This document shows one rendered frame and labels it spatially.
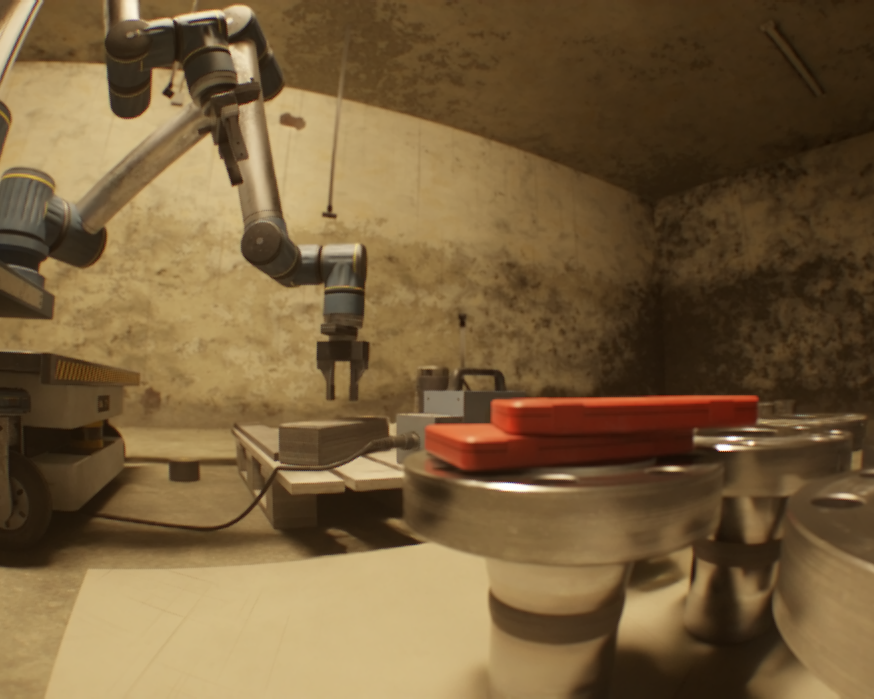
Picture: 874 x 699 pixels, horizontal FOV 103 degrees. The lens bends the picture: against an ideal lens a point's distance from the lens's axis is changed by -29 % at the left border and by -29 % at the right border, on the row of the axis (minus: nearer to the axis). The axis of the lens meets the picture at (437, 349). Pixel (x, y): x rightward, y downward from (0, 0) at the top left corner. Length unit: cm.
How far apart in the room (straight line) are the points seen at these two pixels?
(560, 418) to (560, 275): 505
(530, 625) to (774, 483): 25
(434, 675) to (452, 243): 426
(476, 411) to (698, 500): 78
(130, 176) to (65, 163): 258
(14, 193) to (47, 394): 77
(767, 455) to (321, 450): 83
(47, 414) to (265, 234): 61
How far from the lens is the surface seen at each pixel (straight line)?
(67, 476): 105
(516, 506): 28
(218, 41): 110
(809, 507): 24
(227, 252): 389
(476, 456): 31
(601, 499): 28
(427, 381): 158
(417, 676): 53
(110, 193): 175
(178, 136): 169
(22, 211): 162
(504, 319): 475
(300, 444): 105
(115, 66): 112
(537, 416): 32
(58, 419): 104
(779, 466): 48
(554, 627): 38
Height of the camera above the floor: 31
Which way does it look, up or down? 5 degrees up
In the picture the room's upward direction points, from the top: straight up
